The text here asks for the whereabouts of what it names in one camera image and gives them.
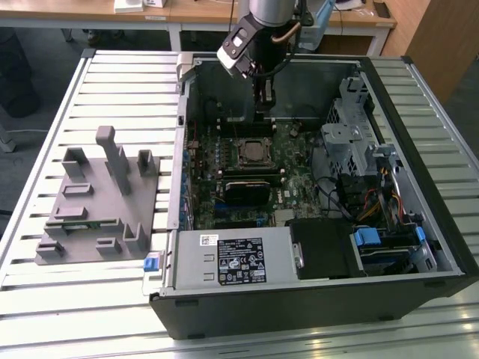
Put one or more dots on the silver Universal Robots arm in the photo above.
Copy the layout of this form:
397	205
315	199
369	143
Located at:
269	11

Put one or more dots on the wooden desk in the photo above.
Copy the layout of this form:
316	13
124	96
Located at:
56	15

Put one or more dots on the black open PC case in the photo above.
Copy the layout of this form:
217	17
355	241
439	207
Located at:
262	314

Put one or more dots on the grey power supply unit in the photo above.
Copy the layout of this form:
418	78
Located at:
194	261

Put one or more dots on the silver chipset heatsink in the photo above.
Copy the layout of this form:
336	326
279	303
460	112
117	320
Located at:
283	217

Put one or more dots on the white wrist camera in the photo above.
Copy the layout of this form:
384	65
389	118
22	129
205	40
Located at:
228	56

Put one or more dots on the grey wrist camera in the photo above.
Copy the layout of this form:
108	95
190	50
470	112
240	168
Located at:
308	35

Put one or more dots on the blue case latch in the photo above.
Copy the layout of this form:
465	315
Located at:
151	262

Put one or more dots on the wooden cabinet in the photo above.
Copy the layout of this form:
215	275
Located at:
441	48

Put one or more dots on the silver square CPU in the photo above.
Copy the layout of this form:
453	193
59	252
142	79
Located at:
254	151

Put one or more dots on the black plastic shroud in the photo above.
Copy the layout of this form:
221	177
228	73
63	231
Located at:
325	250

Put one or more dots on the green RAM stick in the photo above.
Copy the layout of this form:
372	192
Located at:
80	224

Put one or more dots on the white box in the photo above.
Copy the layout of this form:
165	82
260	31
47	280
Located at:
155	3
129	6

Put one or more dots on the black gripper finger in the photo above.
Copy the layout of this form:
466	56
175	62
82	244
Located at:
260	99
270	108

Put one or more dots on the silver metal disk bay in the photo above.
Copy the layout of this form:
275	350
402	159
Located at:
342	140

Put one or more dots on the hard disk in blue carrier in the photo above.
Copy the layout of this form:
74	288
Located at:
366	237

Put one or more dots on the black bin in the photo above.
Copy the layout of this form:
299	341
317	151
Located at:
16	75

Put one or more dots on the white table foot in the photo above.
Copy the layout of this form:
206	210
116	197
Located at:
7	144

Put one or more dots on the CPU socket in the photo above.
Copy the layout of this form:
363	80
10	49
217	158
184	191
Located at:
237	162

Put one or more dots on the green motherboard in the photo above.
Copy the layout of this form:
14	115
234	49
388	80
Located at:
299	183

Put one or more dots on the grey parts rack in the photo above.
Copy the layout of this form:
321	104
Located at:
105	194

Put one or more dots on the pale grey case latch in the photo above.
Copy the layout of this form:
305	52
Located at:
184	63

